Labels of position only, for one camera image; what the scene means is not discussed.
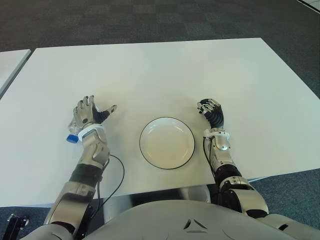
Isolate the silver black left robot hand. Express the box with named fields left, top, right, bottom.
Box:
left=72, top=94, right=118, bottom=131

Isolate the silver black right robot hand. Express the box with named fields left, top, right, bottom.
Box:
left=195, top=98, right=224, bottom=130

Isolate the clear water bottle blue cap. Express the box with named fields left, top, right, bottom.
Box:
left=65, top=117, right=82, bottom=144

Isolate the white plate black rim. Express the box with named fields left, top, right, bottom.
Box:
left=138, top=116, right=196, bottom=171

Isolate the white robot hip joint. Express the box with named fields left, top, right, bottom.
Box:
left=179, top=186, right=212, bottom=205

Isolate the white side table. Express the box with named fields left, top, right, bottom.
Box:
left=0, top=49, right=32, bottom=97

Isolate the grey robot torso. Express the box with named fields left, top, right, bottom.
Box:
left=92, top=198, right=283, bottom=240

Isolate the black metal stand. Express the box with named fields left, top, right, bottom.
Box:
left=6, top=213, right=30, bottom=240

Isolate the white panel edge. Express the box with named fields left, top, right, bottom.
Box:
left=296, top=0, right=320, bottom=11

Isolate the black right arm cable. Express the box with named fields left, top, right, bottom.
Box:
left=203, top=137, right=223, bottom=201

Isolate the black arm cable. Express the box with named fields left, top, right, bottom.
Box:
left=89, top=154, right=125, bottom=221
left=203, top=137, right=223, bottom=201

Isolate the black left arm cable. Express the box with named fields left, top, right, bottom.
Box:
left=89, top=154, right=125, bottom=221

